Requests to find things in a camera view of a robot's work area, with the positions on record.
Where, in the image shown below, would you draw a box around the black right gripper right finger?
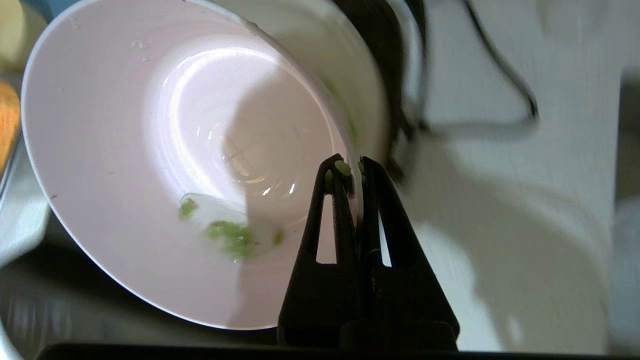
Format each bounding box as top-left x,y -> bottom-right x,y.
358,155 -> 460,351

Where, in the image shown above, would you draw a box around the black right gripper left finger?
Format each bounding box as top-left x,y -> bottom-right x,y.
277,153 -> 362,349

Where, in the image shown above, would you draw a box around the green grains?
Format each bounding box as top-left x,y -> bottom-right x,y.
177,196 -> 286,262

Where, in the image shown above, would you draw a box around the green grain clump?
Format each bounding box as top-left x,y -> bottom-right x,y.
324,159 -> 366,196

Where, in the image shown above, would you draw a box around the pink bowl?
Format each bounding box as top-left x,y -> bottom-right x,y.
20,0 -> 367,331

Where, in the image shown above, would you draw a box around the white inner pot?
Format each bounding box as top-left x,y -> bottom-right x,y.
210,0 -> 392,166

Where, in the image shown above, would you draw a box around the yellow corn kernels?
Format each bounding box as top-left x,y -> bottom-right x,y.
0,80 -> 22,173

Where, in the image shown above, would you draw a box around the yellow-green small dish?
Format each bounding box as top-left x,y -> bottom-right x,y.
0,0 -> 47,68

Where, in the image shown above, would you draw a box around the black power cable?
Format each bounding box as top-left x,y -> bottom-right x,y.
425,0 -> 541,141

